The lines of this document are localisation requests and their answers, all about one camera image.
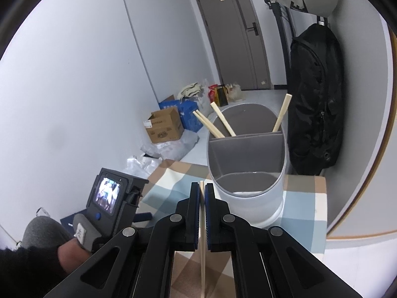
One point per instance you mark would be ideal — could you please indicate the black backpack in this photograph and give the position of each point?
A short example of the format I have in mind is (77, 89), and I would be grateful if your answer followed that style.
(313, 99)

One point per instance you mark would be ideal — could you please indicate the person's left forearm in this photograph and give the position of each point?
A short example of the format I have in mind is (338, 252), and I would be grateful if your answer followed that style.
(28, 273)

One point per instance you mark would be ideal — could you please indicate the person's left hand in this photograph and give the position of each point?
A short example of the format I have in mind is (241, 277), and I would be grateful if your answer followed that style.
(73, 256)

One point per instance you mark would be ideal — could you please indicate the blue carton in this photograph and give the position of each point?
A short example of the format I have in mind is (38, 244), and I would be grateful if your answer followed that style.
(189, 115)

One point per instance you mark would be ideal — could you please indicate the wooden chopstick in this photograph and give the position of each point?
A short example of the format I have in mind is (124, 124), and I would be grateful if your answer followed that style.
(204, 125)
(210, 124)
(282, 113)
(223, 119)
(203, 270)

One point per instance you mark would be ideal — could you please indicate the grey door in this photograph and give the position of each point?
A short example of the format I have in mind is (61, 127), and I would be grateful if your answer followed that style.
(229, 37)

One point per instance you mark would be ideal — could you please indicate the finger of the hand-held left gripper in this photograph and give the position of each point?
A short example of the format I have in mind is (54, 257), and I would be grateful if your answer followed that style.
(145, 217)

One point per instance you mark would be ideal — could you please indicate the black yellow paper bag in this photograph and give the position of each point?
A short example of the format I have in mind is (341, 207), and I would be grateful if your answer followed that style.
(221, 96)

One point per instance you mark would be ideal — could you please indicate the crumpled white plastic bag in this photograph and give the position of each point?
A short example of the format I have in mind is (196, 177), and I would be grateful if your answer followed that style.
(142, 166)

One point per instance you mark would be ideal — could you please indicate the red bag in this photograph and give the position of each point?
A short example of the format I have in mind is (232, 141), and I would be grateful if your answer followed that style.
(212, 92)

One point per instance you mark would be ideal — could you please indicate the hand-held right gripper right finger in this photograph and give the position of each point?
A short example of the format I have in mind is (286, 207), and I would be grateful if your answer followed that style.
(208, 220)

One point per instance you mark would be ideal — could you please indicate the person's grey trouser leg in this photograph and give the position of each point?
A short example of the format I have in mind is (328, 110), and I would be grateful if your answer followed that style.
(46, 231)

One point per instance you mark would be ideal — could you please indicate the black door lock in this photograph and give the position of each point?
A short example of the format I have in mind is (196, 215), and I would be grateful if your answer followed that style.
(253, 28)

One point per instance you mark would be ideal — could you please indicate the dark blue shoe box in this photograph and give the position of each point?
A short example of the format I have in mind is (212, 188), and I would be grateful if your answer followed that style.
(66, 221)

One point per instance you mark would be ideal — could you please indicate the white utensil holder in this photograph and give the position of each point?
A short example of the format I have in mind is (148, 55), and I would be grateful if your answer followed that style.
(248, 205)

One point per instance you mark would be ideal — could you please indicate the brown cardboard box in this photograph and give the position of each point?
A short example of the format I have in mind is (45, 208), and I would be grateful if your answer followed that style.
(164, 127)

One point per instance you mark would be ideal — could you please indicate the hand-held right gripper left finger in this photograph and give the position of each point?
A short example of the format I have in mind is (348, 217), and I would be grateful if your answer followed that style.
(195, 220)

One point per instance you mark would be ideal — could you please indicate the beige folded cloth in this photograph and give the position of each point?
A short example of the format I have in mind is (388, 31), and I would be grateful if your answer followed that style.
(189, 90)

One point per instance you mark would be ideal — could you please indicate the white plastic sack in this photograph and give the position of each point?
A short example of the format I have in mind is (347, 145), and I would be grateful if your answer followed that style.
(201, 99)

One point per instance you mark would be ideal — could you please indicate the checked tablecloth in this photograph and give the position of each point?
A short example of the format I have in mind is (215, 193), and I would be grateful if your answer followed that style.
(304, 211)

